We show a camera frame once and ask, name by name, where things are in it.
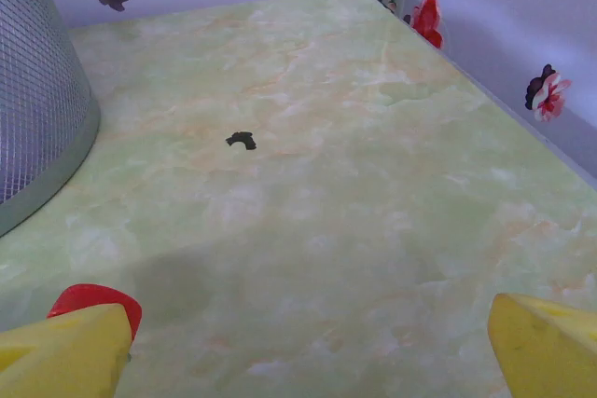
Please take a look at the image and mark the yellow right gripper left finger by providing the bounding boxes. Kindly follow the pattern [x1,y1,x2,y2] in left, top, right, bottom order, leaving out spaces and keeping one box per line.
[0,303,134,398]

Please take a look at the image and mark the clear bottle red cap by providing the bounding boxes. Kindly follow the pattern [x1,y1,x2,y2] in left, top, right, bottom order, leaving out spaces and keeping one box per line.
[46,282,143,341]

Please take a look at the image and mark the grey mesh waste bin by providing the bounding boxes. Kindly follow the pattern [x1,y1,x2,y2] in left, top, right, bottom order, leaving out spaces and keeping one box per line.
[0,0,102,237]

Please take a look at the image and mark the black table mark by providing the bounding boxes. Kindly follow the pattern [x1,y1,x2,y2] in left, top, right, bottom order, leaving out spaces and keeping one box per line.
[225,130,258,152]

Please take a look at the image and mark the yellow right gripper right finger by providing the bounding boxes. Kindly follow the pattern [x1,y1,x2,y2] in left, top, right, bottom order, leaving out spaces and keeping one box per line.
[487,293,597,398]

